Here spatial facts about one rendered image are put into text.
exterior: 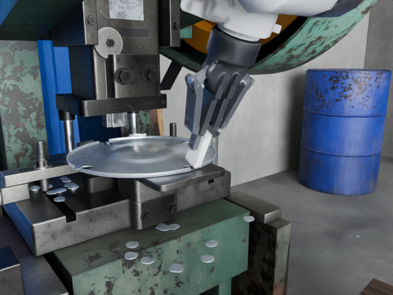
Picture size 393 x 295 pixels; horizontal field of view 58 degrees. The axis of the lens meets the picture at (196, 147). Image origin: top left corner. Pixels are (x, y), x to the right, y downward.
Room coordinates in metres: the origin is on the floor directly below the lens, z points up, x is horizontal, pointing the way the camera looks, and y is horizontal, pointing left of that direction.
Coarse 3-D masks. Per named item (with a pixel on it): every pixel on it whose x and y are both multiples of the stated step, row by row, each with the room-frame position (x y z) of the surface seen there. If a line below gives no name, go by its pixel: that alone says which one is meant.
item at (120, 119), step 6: (108, 114) 0.76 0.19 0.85; (114, 114) 0.76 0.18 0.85; (120, 114) 0.77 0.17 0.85; (126, 114) 0.79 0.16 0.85; (102, 120) 0.78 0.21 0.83; (108, 120) 0.76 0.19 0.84; (114, 120) 0.76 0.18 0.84; (120, 120) 0.77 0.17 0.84; (126, 120) 0.79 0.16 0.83; (108, 126) 0.76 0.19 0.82; (114, 126) 0.76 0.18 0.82
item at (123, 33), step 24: (96, 0) 0.69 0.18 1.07; (120, 0) 0.72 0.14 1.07; (144, 0) 0.75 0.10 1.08; (120, 24) 0.72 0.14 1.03; (144, 24) 0.75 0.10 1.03; (72, 48) 0.76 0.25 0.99; (96, 48) 0.67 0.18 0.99; (120, 48) 0.70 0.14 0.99; (144, 48) 0.75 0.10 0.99; (72, 72) 0.77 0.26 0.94; (96, 72) 0.68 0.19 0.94; (120, 72) 0.67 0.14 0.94; (144, 72) 0.71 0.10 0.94; (96, 96) 0.68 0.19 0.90; (120, 96) 0.68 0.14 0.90; (144, 96) 0.74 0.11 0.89
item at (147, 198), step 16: (160, 176) 0.56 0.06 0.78; (176, 176) 0.56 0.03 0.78; (192, 176) 0.56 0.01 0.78; (208, 176) 0.57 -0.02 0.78; (128, 192) 0.64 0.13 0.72; (144, 192) 0.63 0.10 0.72; (160, 192) 0.65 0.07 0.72; (176, 192) 0.68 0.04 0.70; (144, 208) 0.63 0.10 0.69; (160, 208) 0.65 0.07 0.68; (176, 208) 0.66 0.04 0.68; (144, 224) 0.63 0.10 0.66
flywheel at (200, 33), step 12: (204, 24) 1.10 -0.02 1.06; (216, 24) 1.07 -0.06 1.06; (288, 24) 0.83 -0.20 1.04; (300, 24) 0.84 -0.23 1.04; (192, 36) 1.10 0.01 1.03; (204, 36) 1.06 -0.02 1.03; (276, 36) 0.86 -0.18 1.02; (288, 36) 0.88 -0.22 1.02; (204, 48) 1.06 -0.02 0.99; (264, 48) 0.91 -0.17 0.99; (276, 48) 0.94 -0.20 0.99
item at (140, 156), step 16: (96, 144) 0.77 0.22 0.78; (112, 144) 0.77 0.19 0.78; (128, 144) 0.77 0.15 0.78; (144, 144) 0.75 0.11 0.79; (160, 144) 0.77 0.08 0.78; (176, 144) 0.77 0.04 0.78; (80, 160) 0.64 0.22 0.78; (96, 160) 0.64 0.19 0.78; (112, 160) 0.64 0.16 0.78; (128, 160) 0.63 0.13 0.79; (144, 160) 0.63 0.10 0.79; (160, 160) 0.64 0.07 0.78; (176, 160) 0.64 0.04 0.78; (208, 160) 0.62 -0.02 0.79; (112, 176) 0.55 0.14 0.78; (128, 176) 0.55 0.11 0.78; (144, 176) 0.55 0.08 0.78
